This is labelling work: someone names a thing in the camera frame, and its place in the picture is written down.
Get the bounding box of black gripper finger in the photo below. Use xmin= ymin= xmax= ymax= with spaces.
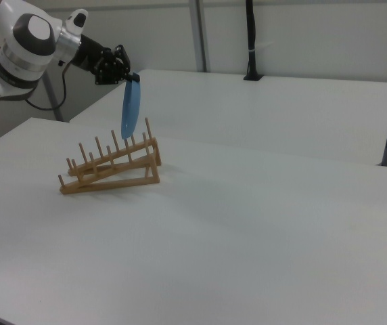
xmin=113 ymin=43 xmax=141 ymax=83
xmin=94 ymin=74 xmax=129 ymax=86

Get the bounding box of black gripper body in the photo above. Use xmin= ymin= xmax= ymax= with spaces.
xmin=72 ymin=33 xmax=130 ymax=86

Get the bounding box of blue round plate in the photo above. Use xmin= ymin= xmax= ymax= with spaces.
xmin=120 ymin=79 xmax=143 ymax=140

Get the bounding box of wooden plate rack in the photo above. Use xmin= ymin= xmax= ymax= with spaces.
xmin=57 ymin=116 xmax=162 ymax=196

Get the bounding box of white side table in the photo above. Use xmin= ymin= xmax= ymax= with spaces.
xmin=69 ymin=69 xmax=387 ymax=167

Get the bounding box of grey metal partition post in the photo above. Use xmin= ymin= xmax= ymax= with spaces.
xmin=43 ymin=72 xmax=63 ymax=122
xmin=189 ymin=0 xmax=212 ymax=73

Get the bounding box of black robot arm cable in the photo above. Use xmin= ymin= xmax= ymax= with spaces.
xmin=24 ymin=60 xmax=68 ymax=111

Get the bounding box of black camera pole with base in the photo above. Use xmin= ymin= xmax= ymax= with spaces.
xmin=243 ymin=0 xmax=265 ymax=82

